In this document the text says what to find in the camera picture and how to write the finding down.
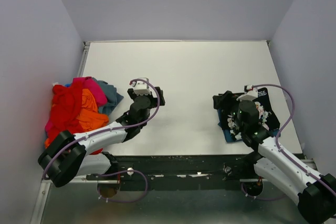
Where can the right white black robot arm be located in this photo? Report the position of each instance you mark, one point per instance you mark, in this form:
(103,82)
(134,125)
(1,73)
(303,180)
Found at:
(311,191)

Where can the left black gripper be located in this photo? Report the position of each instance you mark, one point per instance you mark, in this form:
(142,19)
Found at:
(154,100)

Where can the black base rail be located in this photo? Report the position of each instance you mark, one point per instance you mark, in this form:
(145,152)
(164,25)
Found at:
(180,172)

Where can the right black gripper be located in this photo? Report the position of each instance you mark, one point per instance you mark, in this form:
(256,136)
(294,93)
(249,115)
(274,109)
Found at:
(227,96)

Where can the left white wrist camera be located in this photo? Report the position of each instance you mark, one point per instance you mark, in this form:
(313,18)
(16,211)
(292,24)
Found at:
(141,86)

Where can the black floral folded t shirt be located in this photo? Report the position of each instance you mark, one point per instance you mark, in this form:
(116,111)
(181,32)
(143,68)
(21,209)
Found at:
(262,100)

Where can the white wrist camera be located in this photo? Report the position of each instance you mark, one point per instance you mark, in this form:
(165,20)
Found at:
(250,93)
(141,86)

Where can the pink t shirt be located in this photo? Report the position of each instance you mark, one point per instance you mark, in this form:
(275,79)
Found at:
(90,84)

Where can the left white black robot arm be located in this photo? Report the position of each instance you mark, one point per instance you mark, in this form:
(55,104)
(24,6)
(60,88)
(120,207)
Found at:
(71,155)

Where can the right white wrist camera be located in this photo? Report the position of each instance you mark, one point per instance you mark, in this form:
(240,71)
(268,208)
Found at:
(250,93)

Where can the orange t shirt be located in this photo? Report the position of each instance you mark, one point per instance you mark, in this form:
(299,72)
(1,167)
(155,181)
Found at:
(92,113)

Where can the red t shirt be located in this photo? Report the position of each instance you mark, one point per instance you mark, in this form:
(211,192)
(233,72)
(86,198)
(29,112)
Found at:
(65,108)

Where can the grey blue t shirt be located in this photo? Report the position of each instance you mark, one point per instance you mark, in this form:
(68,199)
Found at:
(113,97)

